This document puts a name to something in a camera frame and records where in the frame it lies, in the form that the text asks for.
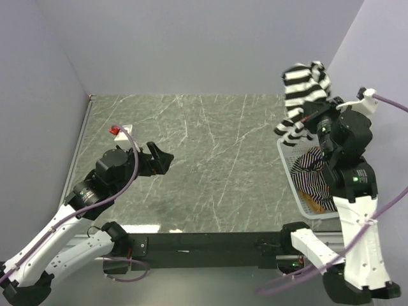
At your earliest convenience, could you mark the orange garment in basket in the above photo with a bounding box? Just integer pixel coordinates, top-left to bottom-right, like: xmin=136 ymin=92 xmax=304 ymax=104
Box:
xmin=298 ymin=190 xmax=325 ymax=214

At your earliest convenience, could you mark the black white striped tank top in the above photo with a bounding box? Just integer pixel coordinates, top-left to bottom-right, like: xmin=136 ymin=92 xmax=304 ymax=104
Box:
xmin=274 ymin=61 xmax=332 ymax=147

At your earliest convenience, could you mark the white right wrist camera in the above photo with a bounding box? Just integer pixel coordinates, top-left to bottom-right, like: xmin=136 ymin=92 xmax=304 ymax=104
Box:
xmin=336 ymin=87 xmax=379 ymax=119

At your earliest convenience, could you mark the white plastic laundry basket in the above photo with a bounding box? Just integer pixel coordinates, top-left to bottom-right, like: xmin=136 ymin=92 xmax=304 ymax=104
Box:
xmin=277 ymin=140 xmax=339 ymax=220

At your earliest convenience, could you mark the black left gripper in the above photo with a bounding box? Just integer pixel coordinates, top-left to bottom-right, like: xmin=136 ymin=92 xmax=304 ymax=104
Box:
xmin=112 ymin=141 xmax=173 ymax=196

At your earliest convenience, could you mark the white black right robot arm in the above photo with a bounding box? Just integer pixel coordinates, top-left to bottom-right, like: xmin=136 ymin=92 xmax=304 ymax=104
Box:
xmin=279 ymin=98 xmax=401 ymax=305

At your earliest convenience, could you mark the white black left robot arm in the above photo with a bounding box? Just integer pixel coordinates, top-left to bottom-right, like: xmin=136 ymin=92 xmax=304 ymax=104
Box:
xmin=1 ymin=142 xmax=174 ymax=305

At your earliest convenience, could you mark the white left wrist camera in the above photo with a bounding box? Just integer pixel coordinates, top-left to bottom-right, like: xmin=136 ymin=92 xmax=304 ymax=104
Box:
xmin=109 ymin=124 xmax=133 ymax=142

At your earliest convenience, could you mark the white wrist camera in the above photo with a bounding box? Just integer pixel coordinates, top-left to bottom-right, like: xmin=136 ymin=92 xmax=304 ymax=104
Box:
xmin=336 ymin=87 xmax=379 ymax=119
xmin=109 ymin=124 xmax=133 ymax=142

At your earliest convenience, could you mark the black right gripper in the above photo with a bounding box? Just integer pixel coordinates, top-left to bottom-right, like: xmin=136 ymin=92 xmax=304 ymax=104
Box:
xmin=298 ymin=94 xmax=346 ymax=159

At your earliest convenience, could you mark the purple striped tank top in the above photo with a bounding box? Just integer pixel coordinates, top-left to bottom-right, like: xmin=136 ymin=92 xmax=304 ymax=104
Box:
xmin=289 ymin=147 xmax=337 ymax=212

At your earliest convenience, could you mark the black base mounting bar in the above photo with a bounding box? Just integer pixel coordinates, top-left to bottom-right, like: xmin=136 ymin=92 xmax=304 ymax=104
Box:
xmin=109 ymin=232 xmax=303 ymax=269

